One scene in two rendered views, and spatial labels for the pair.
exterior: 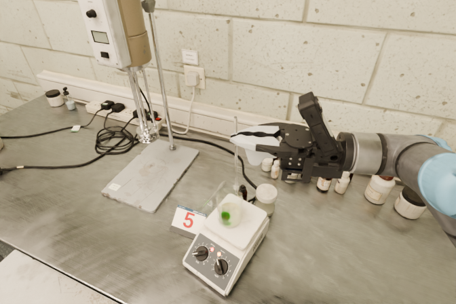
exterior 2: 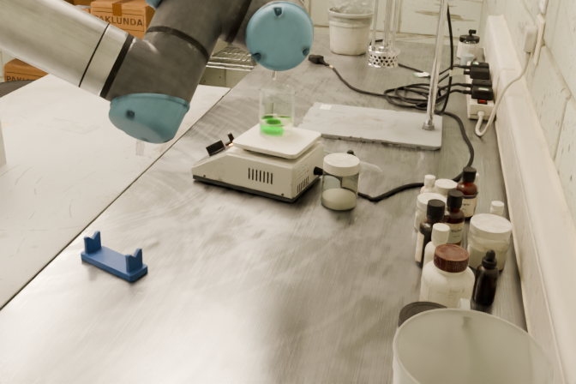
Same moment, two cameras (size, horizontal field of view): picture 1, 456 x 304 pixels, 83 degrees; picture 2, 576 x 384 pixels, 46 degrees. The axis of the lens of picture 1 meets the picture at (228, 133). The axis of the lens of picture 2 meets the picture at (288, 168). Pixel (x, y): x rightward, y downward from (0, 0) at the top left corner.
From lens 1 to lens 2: 113 cm
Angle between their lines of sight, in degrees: 68
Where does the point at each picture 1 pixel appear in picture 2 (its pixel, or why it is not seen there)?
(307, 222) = (327, 239)
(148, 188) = (333, 123)
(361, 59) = not seen: outside the picture
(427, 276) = (248, 352)
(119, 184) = (332, 108)
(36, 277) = (204, 100)
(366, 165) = not seen: hidden behind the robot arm
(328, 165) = not seen: hidden behind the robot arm
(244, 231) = (258, 141)
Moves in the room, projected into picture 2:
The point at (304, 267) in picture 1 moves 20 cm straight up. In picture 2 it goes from (242, 231) to (243, 105)
